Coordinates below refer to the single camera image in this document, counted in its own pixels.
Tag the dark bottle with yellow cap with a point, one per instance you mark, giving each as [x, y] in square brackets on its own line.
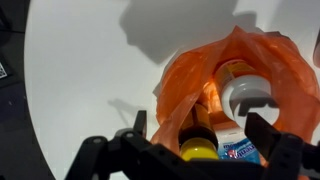
[198, 133]

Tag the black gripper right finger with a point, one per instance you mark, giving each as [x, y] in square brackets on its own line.
[286, 153]

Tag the blue and white box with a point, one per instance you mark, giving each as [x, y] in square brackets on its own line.
[238, 150]

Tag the orange plastic bag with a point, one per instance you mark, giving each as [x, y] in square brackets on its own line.
[280, 56]

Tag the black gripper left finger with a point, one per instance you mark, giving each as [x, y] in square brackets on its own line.
[140, 153]

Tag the white-capped pill bottle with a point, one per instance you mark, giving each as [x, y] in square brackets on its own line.
[246, 87]

